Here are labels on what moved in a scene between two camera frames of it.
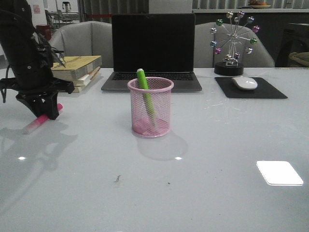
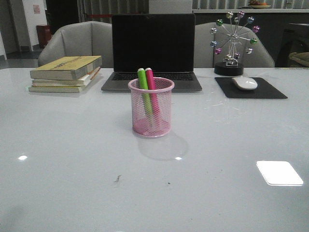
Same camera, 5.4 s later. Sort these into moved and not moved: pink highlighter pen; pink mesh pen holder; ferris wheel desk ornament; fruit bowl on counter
Moved: pink highlighter pen
Not moved: pink mesh pen holder; fruit bowl on counter; ferris wheel desk ornament
